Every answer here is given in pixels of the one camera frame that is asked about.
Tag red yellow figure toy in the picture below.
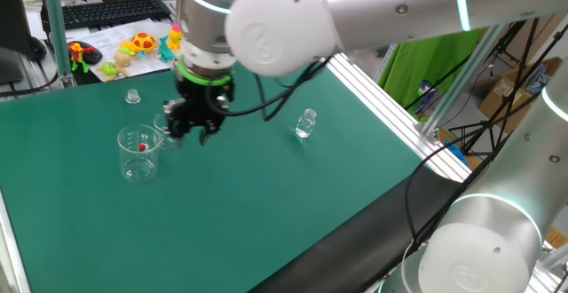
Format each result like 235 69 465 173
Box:
68 42 97 74

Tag teal dolphin toy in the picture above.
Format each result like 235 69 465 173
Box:
157 35 177 63

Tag orange turtle toy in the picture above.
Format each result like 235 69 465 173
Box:
120 32 158 55

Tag blue flat package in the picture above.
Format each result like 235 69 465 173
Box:
416 79 438 116

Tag black monitor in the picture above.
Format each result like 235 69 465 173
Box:
0 0 48 85

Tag open cardboard box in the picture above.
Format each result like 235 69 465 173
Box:
478 56 564 134

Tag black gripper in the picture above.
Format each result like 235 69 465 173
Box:
162 78 235 150

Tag black tripod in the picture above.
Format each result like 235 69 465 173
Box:
447 17 568 156

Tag beige toy animal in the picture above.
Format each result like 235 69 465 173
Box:
114 48 134 79

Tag small glass beaker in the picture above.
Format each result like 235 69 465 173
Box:
153 114 178 150

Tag small clear glass bottle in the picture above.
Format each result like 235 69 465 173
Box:
295 108 318 139

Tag black computer mouse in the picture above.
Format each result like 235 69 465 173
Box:
67 40 104 66

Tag green turtle toy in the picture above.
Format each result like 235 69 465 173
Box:
96 60 120 83

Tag black base cable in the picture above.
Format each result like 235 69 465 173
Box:
401 137 511 258

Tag green table mat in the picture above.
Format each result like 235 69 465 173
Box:
0 61 428 293

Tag large glass beaker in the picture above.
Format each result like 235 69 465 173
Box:
116 123 164 183

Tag colourful plastic toys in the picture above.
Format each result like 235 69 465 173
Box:
66 17 187 83

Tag glass dropper with red bulb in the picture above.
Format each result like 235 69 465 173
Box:
132 141 148 174

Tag green flange ring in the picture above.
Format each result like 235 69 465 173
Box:
176 56 234 87

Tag blue plastic bag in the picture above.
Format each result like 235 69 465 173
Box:
443 139 469 168

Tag black monitor cable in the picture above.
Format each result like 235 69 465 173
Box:
0 73 61 99

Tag black computer keyboard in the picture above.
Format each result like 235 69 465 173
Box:
40 0 172 33

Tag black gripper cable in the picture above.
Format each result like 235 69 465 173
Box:
203 57 332 123

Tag bright green cloth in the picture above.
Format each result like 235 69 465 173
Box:
377 26 487 110

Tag grey metal shelf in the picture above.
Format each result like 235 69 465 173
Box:
375 42 398 83

